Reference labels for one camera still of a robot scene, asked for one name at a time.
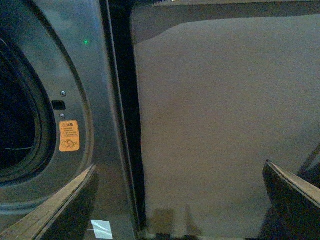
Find orange warning sticker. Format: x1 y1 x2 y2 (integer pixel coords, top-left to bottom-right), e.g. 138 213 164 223
59 120 80 152

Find grey cabinet panel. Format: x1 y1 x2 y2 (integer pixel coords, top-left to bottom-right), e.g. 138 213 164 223
130 0 320 240

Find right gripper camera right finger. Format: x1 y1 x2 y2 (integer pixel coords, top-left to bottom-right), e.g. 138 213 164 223
262 160 320 240

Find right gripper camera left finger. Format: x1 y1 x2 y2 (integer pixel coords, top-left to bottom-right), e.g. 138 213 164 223
0 165 99 240

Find grey front-load washing machine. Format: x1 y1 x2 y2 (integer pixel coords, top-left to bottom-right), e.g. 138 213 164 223
0 0 141 240

